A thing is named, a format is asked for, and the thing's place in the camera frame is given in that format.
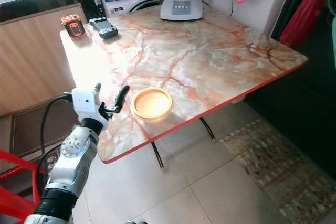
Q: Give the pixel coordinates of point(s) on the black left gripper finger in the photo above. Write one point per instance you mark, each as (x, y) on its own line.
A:
(122, 96)
(97, 88)

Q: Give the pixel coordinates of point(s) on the orange round bowl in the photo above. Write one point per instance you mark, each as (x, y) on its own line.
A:
(152, 104)

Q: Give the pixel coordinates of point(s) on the grey black handheld device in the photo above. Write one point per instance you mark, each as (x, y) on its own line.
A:
(104, 28)

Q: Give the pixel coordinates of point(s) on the orange black battery pack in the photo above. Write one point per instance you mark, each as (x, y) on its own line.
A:
(73, 27)

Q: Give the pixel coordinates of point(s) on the wooden panel cabinet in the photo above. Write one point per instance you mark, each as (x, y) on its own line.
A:
(31, 56)

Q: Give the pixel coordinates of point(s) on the brown doormat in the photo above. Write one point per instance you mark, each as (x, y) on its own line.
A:
(31, 129)

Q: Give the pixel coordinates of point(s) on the grey power strip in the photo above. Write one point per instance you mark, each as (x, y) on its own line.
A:
(49, 165)

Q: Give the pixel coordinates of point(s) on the marble top folding table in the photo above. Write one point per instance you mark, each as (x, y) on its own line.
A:
(199, 59)

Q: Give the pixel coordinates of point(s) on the red plastic stool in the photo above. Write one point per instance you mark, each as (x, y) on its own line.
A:
(13, 203)

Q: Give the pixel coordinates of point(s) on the beige patterned floor rug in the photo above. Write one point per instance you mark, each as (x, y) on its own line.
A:
(278, 166)

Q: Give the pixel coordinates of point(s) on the red hanging cloth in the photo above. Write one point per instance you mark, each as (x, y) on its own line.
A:
(304, 17)

